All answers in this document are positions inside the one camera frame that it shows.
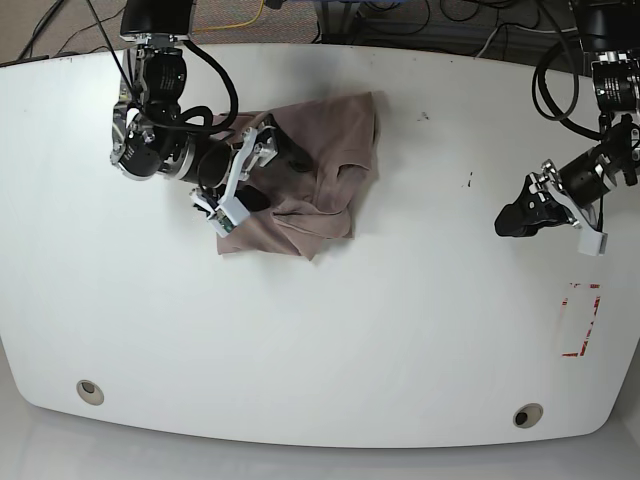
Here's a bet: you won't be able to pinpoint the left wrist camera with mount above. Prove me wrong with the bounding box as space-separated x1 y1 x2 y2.
542 160 608 256

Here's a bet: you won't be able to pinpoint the right table cable grommet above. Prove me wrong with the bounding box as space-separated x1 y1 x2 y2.
513 403 544 429

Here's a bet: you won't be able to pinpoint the red tape rectangle marking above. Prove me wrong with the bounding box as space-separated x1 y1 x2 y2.
558 283 601 358

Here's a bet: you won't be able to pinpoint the mauve t-shirt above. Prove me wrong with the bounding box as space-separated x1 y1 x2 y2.
217 92 376 259

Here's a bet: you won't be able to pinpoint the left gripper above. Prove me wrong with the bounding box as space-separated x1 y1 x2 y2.
494 159 575 238

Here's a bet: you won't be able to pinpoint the yellow cable on floor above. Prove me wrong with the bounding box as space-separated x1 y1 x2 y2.
192 0 265 35

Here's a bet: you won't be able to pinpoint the table cable grommet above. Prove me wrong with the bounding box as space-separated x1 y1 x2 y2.
513 403 544 429
76 380 104 406

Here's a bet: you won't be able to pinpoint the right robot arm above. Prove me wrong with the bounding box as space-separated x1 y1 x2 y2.
111 1 313 218

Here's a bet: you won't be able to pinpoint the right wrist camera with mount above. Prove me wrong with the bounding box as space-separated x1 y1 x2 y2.
190 130 253 238

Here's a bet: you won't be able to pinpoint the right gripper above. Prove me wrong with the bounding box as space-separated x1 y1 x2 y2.
235 114 314 213

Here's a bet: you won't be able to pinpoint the left table cable grommet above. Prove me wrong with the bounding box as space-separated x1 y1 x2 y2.
76 380 104 406

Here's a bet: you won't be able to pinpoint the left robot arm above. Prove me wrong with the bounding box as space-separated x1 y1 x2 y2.
494 1 639 255

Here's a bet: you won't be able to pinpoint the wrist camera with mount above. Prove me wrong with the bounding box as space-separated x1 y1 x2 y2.
542 160 608 256
190 130 253 238

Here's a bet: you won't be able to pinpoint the black cables on floor left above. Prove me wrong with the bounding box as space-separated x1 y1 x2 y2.
18 0 121 59

